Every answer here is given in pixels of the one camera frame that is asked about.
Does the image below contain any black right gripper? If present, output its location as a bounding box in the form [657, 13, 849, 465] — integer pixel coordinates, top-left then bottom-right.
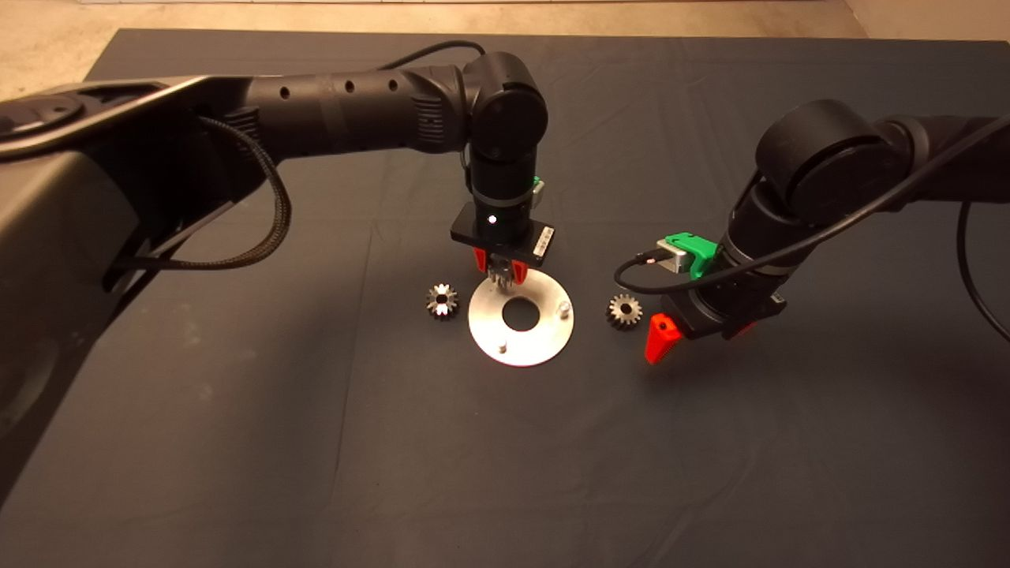
[645, 256, 790, 366]

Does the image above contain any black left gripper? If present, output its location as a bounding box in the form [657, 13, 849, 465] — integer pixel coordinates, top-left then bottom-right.
[450, 197, 556, 285]

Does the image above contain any round metal carrier plate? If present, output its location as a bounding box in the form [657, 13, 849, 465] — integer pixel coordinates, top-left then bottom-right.
[468, 268, 575, 368]

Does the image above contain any dark grey table cloth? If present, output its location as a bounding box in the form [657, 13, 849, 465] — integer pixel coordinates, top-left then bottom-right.
[0, 30, 1010, 568]

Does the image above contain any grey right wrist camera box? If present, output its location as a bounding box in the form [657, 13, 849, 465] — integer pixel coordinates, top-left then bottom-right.
[655, 241, 695, 275]

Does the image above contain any green right camera mount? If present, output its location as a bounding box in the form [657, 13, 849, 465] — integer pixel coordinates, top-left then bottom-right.
[661, 231, 723, 282]

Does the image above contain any thick braided black cable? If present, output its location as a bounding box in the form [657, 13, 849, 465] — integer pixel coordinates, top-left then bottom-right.
[103, 117, 293, 273]

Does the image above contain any thin black left camera cable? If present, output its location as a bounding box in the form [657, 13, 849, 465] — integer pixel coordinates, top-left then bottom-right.
[377, 41, 488, 73]

